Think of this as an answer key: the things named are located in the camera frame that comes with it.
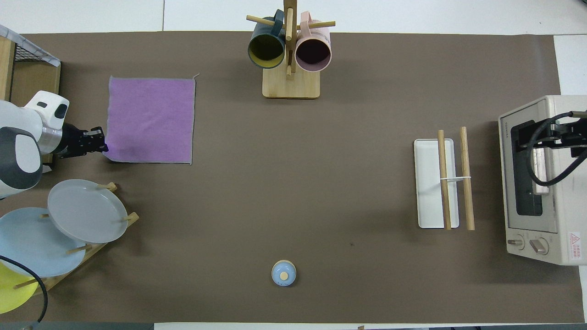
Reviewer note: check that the beige toaster oven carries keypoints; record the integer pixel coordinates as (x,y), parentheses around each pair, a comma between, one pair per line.
(566,206)

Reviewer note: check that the white towel rack wooden rods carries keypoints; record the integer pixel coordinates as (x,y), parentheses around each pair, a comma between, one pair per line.
(431,183)

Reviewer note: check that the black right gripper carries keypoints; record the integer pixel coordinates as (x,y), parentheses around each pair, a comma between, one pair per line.
(573,135)

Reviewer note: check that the small blue lidded jar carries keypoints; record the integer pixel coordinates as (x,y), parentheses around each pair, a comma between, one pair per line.
(283,273)

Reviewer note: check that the light blue plate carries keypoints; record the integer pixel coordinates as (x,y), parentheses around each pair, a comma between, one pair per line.
(32,247)

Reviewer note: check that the purple cloth towel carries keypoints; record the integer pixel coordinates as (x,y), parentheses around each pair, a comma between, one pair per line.
(151,119)

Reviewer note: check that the yellow plate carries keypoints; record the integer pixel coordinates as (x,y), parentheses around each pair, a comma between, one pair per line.
(11,293)

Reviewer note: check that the dark teal mug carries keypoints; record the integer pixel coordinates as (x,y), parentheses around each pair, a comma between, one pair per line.
(267,50)

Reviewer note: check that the grey plate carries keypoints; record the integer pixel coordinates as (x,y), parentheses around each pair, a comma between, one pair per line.
(85,211)

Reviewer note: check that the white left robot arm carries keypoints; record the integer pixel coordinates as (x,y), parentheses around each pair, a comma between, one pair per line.
(23,123)

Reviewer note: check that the brown table mat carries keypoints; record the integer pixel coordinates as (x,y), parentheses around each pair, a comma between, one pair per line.
(284,192)

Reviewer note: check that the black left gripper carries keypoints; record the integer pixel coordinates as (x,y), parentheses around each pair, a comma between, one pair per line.
(72,141)

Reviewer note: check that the wooden dish rack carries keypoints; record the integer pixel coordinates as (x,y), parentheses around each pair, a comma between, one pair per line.
(91,251)

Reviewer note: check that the white crumpled paper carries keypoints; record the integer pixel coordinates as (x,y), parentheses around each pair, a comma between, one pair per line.
(47,168)

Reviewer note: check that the wooden shelf unit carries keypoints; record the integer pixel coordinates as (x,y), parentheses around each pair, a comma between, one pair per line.
(34,78)

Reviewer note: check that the pink mug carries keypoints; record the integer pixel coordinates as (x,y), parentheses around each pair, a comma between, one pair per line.
(313,52)

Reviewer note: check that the white patterned cloth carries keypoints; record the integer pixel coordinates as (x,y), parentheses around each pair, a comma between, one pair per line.
(27,43)

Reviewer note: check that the wooden mug tree stand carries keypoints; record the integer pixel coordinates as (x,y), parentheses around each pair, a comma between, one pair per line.
(290,85)

